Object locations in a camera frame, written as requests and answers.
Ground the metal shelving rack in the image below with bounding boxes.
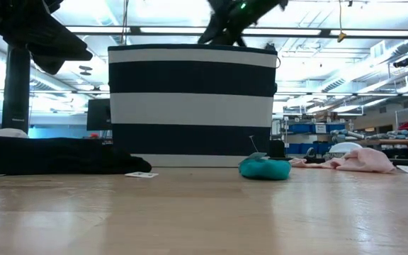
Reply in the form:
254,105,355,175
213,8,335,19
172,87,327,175
280,115,350,157

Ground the small white cloth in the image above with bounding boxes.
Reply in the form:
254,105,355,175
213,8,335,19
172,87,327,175
0,127,30,140

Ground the black garment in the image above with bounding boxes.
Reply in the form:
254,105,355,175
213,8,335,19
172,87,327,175
0,135,153,177

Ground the light pink garment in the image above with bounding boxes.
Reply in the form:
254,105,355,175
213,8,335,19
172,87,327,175
288,147,397,174

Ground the black monitor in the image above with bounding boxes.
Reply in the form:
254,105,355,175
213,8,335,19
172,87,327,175
86,98,113,132

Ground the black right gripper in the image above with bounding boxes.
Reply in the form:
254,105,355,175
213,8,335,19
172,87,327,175
197,0,259,47

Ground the wooden workbench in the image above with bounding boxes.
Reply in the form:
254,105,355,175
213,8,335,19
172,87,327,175
352,138,408,147

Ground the thin hanging cable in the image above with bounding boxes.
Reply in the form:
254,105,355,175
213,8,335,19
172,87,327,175
120,0,130,45

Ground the white paper tag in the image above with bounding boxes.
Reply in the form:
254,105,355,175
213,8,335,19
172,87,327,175
248,135,268,160
124,171,159,179

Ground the blue storage bin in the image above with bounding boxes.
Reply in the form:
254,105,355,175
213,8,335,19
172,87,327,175
285,142,332,155
288,123,314,135
325,123,346,133

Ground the black overhead frame beam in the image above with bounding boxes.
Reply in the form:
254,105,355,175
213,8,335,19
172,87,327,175
65,24,408,40

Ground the navy white striped fabric basket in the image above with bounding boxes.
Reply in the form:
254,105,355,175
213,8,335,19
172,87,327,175
106,42,282,169

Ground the yellow hanging connector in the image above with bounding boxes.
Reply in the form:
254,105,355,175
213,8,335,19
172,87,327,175
336,0,347,43

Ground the teal garment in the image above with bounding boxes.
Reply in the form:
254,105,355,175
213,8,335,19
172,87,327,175
238,152,293,181

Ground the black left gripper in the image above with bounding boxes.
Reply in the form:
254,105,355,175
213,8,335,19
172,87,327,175
0,0,94,76

